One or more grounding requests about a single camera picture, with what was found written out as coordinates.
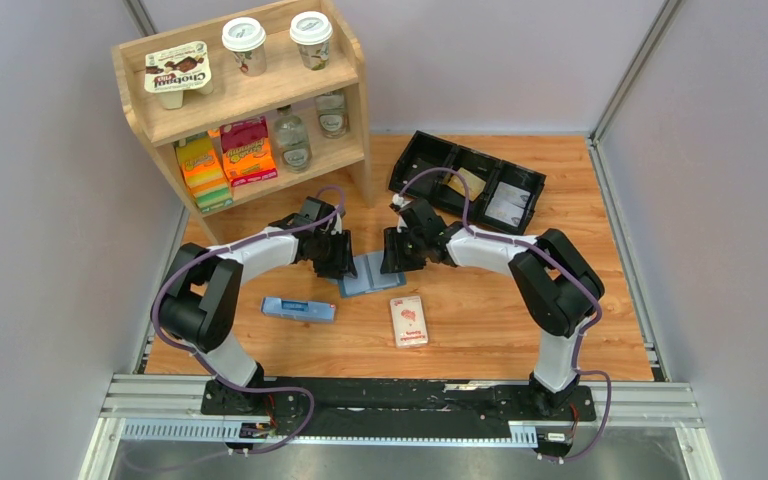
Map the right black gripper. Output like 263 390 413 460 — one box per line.
380 227 426 275

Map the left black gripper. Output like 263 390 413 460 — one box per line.
312 229 359 281

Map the blue leather card holder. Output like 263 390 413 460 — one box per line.
336 250 407 298

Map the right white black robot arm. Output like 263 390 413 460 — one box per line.
380 195 605 419

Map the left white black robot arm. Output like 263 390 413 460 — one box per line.
150 197 357 415

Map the gold card in tray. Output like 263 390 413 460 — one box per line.
447 168 486 202

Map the lower grey card in tray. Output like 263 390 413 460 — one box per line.
485 200 525 227

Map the grey card in tray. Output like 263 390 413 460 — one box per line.
492 182 532 209
485 200 525 227

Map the upper grey card in tray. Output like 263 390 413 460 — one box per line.
492 182 532 209

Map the blue flat box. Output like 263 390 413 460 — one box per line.
260 297 336 324

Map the white pink sponge packet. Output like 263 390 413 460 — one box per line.
389 296 429 348

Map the black compartment tray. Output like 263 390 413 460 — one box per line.
388 131 546 235

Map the left clear glass bottle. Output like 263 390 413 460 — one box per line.
273 105 312 173

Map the clear glass bottle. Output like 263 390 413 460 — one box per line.
273 105 312 173
314 89 348 139

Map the red orange Scrub Mommy box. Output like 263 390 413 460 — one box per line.
219 115 278 187

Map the right clear glass bottle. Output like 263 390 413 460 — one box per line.
314 89 348 139

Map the multicolour sponge stack pack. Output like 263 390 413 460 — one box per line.
174 132 232 213

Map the wooden two-tier shelf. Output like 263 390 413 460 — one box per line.
112 1 375 243

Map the right paper coffee cup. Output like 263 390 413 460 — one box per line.
289 11 333 71

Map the paper coffee cup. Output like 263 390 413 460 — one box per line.
289 11 333 71
221 17 267 76

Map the left paper coffee cup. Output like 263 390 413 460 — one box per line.
221 17 267 76

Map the Chobani yogurt pack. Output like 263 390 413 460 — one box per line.
144 41 214 110

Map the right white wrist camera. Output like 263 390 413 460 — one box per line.
390 194 409 213

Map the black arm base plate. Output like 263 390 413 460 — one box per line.
200 377 596 439

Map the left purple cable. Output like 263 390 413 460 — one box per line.
150 184 348 458

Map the purple cable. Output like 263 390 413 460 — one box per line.
150 184 348 458
393 166 614 464

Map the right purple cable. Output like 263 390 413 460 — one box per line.
393 166 614 464

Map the aluminium frame rail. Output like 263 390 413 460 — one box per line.
80 374 721 479

